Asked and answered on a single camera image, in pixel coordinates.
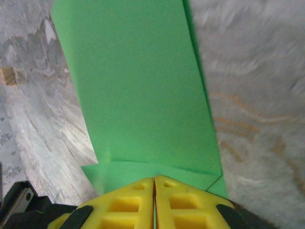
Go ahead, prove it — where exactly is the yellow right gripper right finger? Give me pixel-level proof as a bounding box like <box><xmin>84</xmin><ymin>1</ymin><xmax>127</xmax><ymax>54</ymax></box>
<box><xmin>154</xmin><ymin>175</ymin><xmax>248</xmax><ymax>229</ymax></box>

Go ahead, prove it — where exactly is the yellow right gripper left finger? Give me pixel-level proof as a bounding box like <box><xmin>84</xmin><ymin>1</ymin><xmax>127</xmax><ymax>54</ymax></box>
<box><xmin>47</xmin><ymin>177</ymin><xmax>154</xmax><ymax>229</ymax></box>

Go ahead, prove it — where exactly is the small wooden block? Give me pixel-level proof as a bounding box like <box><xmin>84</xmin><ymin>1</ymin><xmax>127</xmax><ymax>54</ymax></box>
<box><xmin>0</xmin><ymin>66</ymin><xmax>18</xmax><ymax>86</ymax></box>

